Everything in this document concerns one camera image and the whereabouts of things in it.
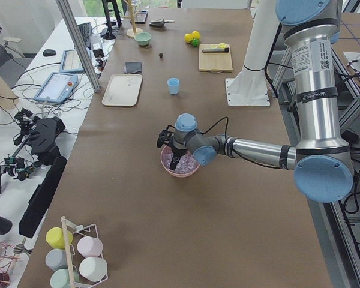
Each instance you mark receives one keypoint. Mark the green lime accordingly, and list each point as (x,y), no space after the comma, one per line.
(195,42)

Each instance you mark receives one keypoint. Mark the wooden cutting board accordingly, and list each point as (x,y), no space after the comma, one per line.
(214,62)

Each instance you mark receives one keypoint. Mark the grey cup in rack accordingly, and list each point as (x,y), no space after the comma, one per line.
(56,259)

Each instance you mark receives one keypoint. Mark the yellow lemon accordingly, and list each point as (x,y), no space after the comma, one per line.
(196,35)
(188,38)

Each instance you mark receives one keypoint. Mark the white cup in rack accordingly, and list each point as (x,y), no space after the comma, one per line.
(93,268)

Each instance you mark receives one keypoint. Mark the long black bar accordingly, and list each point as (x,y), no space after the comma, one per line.
(41,199)

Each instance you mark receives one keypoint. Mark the yellow lemon rear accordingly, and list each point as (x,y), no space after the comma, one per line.
(196,35)

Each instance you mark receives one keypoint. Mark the mint green bowl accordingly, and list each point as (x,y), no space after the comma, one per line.
(143,39)

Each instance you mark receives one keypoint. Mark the pile of clear ice cubes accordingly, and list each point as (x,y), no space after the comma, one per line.
(186,165)

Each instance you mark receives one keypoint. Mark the white wire cup rack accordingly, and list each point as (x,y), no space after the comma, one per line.
(72,234)

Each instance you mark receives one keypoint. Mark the teach pendant rear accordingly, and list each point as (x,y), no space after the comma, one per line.
(70,62)

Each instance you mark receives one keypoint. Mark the dark grey folded cloth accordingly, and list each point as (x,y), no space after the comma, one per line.
(133,67)

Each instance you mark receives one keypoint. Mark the black rectangular tray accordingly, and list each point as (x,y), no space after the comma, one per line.
(141,17)

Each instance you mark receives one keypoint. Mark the teach pendant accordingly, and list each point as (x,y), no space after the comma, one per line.
(57,88)
(70,62)

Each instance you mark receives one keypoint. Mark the pink cup in rack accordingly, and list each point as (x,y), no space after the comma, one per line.
(90,246)

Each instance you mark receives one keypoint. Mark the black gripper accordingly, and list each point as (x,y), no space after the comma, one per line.
(177,149)

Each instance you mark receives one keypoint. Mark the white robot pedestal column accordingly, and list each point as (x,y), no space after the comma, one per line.
(249,87)

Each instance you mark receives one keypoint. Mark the cream rabbit tray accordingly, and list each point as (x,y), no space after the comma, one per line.
(122,90)

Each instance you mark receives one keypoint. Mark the black computer mouse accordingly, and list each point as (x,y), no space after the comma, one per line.
(49,52)

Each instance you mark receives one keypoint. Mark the mint cup in rack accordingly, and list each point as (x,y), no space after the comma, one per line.
(60,279)

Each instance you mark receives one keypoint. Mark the yellow cup in rack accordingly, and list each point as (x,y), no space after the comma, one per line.
(55,238)

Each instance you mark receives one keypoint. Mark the teach pendant front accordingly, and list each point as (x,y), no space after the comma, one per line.
(57,88)

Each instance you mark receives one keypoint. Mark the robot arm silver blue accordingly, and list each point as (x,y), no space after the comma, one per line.
(321,161)

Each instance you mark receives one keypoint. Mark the aluminium frame post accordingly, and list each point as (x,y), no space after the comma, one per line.
(70,21)

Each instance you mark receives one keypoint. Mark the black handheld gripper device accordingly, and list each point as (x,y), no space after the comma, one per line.
(41,133)

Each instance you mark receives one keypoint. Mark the light blue plastic cup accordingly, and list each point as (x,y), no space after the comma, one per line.
(173,85)

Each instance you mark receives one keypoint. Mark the black keyboard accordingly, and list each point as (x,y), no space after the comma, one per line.
(85,30)

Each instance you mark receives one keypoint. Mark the wooden mug tree stand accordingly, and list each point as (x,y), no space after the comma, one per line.
(132,32)

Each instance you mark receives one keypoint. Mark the steel ice scoop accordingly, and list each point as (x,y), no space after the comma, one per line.
(160,23)

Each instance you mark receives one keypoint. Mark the pink bowl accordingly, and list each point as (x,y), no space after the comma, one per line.
(183,173)

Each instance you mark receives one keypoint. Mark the yellow lemon front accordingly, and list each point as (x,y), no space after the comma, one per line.
(188,38)

